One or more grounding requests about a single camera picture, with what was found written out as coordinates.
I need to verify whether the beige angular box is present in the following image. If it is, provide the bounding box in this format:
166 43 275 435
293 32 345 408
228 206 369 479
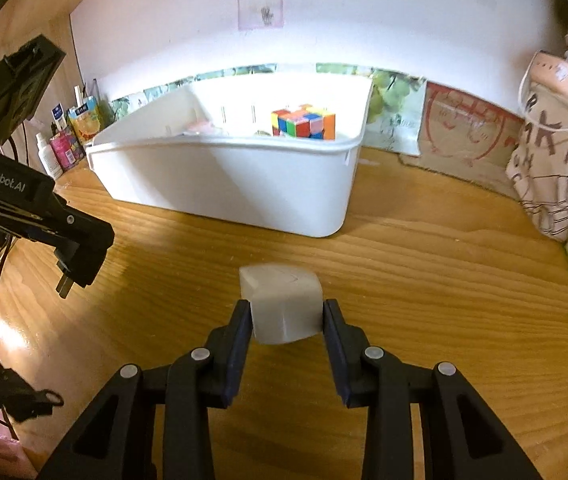
239 261 325 346

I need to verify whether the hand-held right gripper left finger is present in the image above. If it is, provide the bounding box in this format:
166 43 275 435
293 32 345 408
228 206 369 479
36 299 255 480

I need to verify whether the white plastic bin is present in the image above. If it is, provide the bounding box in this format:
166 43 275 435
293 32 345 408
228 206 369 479
85 79 376 238

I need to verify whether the brown cardboard sheet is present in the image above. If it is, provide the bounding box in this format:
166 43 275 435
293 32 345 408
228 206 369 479
399 80 527 201

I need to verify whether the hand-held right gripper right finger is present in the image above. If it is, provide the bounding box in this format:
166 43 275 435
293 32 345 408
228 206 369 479
323 299 545 480

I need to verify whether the pink long case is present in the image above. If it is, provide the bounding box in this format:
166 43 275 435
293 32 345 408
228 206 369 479
526 51 568 133

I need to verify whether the pink round puff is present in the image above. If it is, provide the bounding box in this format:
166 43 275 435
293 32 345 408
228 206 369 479
184 120 222 136

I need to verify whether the pink can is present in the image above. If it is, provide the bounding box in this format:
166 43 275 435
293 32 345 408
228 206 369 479
49 127 86 171

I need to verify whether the pink square wall sticker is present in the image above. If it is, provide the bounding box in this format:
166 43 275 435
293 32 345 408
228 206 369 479
236 0 285 31

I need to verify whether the blue white tube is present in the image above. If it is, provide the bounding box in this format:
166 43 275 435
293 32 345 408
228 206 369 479
49 105 67 136

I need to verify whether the colourful puzzle cube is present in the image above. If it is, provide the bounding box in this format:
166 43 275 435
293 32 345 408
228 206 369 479
270 103 337 141

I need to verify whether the black charger plug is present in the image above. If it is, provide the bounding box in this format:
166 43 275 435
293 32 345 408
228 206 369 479
54 240 110 300

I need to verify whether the white spray bottle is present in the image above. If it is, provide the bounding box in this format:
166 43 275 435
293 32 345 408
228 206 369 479
35 132 64 180

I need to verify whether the wooden shelf unit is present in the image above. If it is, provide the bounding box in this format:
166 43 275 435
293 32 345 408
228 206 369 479
0 0 132 126

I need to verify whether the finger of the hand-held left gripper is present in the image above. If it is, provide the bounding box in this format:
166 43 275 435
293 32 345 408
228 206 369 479
0 220 65 251
39 195 115 256

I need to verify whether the white power cable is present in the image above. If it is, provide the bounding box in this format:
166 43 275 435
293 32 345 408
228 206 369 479
518 67 568 136

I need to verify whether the printed canvas tote bag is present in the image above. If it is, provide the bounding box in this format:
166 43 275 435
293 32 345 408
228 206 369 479
505 80 568 246

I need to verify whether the leaf print poster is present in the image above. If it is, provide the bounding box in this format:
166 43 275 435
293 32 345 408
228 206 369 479
109 62 427 157

